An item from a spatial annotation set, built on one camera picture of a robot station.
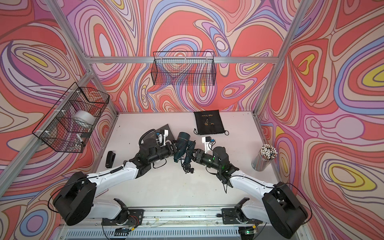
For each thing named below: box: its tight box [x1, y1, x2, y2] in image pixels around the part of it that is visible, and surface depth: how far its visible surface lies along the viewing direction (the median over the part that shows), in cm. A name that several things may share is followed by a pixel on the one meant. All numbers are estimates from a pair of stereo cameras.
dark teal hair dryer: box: [174, 132, 196, 165], surface depth 78 cm
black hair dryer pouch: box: [193, 110, 226, 135], surface depth 114 cm
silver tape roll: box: [72, 110, 97, 125], surface depth 76 cm
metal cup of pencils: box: [251, 144, 278, 172], surface depth 80 cm
